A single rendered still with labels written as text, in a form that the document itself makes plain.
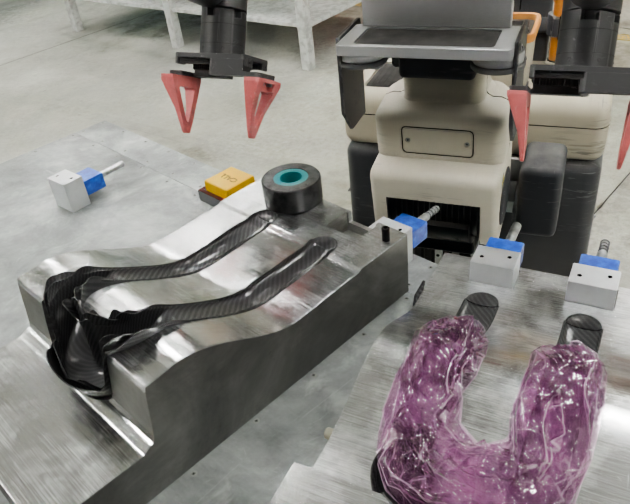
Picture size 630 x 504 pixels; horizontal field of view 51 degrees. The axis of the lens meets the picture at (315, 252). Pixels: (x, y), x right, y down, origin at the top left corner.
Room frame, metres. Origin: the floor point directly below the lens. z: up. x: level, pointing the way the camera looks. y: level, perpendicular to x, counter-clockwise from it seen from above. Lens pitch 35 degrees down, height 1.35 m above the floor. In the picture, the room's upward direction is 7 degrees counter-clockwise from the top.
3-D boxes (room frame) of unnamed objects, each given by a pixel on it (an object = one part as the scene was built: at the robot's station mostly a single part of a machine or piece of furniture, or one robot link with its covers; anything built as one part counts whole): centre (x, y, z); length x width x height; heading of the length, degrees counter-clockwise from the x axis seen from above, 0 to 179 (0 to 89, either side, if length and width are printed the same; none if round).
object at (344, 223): (0.70, -0.05, 0.87); 0.05 x 0.05 x 0.04; 42
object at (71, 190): (1.04, 0.37, 0.83); 0.13 x 0.05 x 0.05; 136
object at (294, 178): (0.78, 0.02, 0.91); 0.08 x 0.08 x 0.04
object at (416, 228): (0.77, -0.14, 0.83); 0.13 x 0.05 x 0.05; 133
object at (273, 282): (0.60, 0.14, 0.92); 0.35 x 0.16 x 0.09; 132
